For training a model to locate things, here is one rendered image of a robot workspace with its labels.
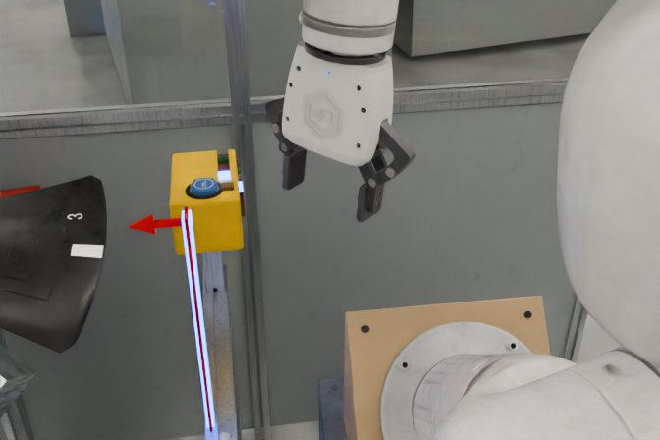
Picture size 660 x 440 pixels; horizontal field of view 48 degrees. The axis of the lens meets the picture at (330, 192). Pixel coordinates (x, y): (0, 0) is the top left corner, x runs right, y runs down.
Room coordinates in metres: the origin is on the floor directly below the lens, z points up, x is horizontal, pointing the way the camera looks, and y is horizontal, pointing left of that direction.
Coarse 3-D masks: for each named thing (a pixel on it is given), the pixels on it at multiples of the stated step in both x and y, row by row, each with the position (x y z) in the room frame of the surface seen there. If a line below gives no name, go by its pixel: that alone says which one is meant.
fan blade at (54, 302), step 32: (32, 192) 0.73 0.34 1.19; (64, 192) 0.73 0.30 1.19; (96, 192) 0.73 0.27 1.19; (0, 224) 0.67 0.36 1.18; (32, 224) 0.68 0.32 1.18; (64, 224) 0.68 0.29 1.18; (96, 224) 0.69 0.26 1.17; (0, 256) 0.62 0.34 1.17; (32, 256) 0.63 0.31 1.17; (64, 256) 0.64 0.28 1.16; (0, 288) 0.59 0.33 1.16; (32, 288) 0.60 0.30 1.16; (64, 288) 0.60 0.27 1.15; (96, 288) 0.61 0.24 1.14; (0, 320) 0.56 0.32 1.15; (32, 320) 0.56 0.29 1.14; (64, 320) 0.57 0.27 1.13
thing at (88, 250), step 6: (78, 246) 0.66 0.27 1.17; (84, 246) 0.66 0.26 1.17; (90, 246) 0.66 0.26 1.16; (96, 246) 0.66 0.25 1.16; (102, 246) 0.66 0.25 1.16; (72, 252) 0.65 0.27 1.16; (78, 252) 0.65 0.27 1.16; (84, 252) 0.65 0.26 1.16; (90, 252) 0.65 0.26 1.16; (96, 252) 0.65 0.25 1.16
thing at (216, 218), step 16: (176, 160) 1.02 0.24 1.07; (192, 160) 1.02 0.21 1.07; (208, 160) 1.02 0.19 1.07; (176, 176) 0.97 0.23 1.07; (192, 176) 0.97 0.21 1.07; (208, 176) 0.97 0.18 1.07; (176, 192) 0.92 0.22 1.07; (224, 192) 0.92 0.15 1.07; (176, 208) 0.89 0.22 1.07; (192, 208) 0.89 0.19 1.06; (208, 208) 0.90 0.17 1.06; (224, 208) 0.90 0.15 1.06; (240, 208) 0.91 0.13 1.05; (192, 224) 0.89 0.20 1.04; (208, 224) 0.90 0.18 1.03; (224, 224) 0.90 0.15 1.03; (240, 224) 0.90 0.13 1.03; (176, 240) 0.89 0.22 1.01; (208, 240) 0.90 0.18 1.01; (224, 240) 0.90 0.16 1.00; (240, 240) 0.90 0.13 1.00
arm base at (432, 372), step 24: (432, 336) 0.60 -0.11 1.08; (456, 336) 0.61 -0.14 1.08; (480, 336) 0.61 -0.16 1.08; (504, 336) 0.61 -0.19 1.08; (408, 360) 0.58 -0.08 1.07; (432, 360) 0.59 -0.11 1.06; (456, 360) 0.55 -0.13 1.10; (480, 360) 0.49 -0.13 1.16; (384, 384) 0.57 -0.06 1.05; (408, 384) 0.57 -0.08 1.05; (432, 384) 0.53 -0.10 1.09; (456, 384) 0.47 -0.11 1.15; (384, 408) 0.55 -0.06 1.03; (408, 408) 0.55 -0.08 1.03; (432, 408) 0.49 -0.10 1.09; (384, 432) 0.53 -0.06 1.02; (408, 432) 0.53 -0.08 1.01; (432, 432) 0.48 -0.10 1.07
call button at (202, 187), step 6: (198, 180) 0.94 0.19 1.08; (204, 180) 0.94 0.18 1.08; (210, 180) 0.94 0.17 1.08; (192, 186) 0.92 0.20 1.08; (198, 186) 0.92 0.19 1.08; (204, 186) 0.92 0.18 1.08; (210, 186) 0.92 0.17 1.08; (216, 186) 0.93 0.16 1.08; (192, 192) 0.92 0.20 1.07; (198, 192) 0.91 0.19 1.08; (204, 192) 0.91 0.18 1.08; (210, 192) 0.91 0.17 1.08
